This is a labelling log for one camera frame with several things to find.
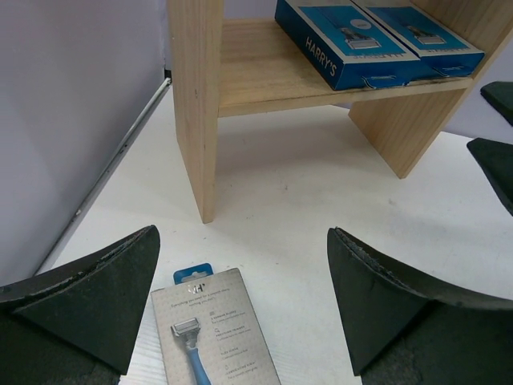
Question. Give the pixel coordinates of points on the grey Harry's razor box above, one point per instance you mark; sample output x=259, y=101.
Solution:
x=347, y=47
x=209, y=332

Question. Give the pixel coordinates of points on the wooden two-tier shelf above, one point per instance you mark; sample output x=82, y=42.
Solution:
x=223, y=68

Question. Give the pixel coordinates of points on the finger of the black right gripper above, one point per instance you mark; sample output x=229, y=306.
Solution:
x=499, y=94
x=495, y=159

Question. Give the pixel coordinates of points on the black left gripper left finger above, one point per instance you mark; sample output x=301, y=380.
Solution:
x=78, y=323

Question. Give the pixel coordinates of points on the blue Harry's razor box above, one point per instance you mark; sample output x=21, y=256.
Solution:
x=445, y=53

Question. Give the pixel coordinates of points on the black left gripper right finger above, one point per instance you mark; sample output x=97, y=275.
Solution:
x=404, y=326

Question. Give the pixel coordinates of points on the aluminium table frame rail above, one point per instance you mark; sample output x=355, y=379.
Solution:
x=114, y=161

